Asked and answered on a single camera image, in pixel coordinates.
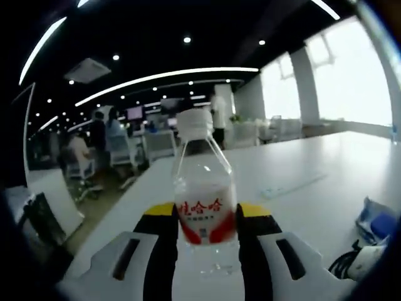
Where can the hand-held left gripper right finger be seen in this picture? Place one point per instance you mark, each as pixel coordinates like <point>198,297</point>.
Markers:
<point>253,244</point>

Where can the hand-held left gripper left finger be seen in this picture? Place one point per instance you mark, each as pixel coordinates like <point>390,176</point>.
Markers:
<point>156,244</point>

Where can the clear packet with blue pad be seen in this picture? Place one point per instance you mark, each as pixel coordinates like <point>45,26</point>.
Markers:
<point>377,221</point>

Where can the green potted plant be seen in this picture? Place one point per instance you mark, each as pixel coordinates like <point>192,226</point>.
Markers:
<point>236,118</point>

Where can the white table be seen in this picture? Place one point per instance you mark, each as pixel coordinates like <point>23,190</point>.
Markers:
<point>313,163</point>

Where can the clear water bottle red label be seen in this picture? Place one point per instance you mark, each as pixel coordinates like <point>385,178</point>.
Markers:
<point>203,194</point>

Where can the white patterned paper cup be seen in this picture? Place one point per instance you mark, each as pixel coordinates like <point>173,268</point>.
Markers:
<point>369,263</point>

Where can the ceiling air conditioner unit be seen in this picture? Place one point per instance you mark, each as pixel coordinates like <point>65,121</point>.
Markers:
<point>87,70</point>

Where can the black computer monitor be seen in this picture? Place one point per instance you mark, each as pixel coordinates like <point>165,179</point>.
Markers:
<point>171,106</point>
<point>134,113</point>

